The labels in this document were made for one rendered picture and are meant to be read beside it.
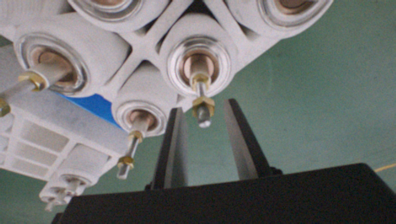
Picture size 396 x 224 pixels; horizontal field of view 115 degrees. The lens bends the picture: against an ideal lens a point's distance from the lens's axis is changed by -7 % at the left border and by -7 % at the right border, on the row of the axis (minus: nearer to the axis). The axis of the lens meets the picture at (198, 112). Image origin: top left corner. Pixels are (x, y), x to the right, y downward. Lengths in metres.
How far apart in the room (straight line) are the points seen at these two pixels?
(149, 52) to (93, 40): 0.08
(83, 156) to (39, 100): 0.17
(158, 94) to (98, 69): 0.08
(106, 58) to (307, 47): 0.51
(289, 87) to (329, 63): 0.14
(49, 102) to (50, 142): 0.14
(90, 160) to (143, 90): 0.31
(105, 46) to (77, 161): 0.33
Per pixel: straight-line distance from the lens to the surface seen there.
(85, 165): 0.47
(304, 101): 0.67
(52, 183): 0.59
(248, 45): 0.25
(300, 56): 0.54
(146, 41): 0.24
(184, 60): 0.16
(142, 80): 0.23
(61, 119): 0.47
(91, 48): 0.21
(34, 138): 0.58
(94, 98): 0.49
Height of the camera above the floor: 0.41
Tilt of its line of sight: 49 degrees down
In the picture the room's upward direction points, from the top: 177 degrees clockwise
